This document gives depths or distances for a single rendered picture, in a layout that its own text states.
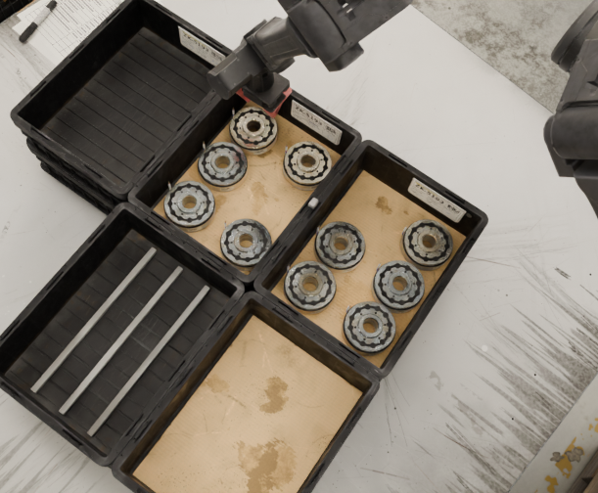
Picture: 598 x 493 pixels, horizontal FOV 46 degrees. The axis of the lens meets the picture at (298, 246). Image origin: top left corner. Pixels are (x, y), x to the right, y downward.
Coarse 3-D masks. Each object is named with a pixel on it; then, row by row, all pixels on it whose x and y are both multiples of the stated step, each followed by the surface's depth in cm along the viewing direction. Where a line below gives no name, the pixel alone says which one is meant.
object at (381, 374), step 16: (368, 144) 143; (352, 160) 143; (400, 160) 142; (336, 176) 140; (416, 176) 141; (448, 192) 140; (304, 224) 135; (480, 224) 138; (288, 240) 134; (464, 256) 135; (448, 272) 134; (256, 288) 130; (288, 304) 130; (432, 304) 132; (304, 320) 129; (416, 320) 130; (320, 336) 128; (352, 352) 128; (400, 352) 128; (368, 368) 126; (384, 368) 127
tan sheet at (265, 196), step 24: (288, 144) 153; (192, 168) 149; (264, 168) 150; (216, 192) 148; (240, 192) 148; (264, 192) 148; (288, 192) 149; (312, 192) 149; (216, 216) 146; (240, 216) 146; (264, 216) 146; (288, 216) 147; (216, 240) 144
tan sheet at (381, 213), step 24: (360, 192) 150; (384, 192) 150; (336, 216) 147; (360, 216) 148; (384, 216) 148; (408, 216) 149; (432, 216) 149; (312, 240) 145; (384, 240) 146; (456, 240) 147; (360, 264) 144; (312, 288) 142; (360, 288) 142; (432, 288) 143; (336, 312) 140; (408, 312) 141; (336, 336) 138; (384, 360) 137
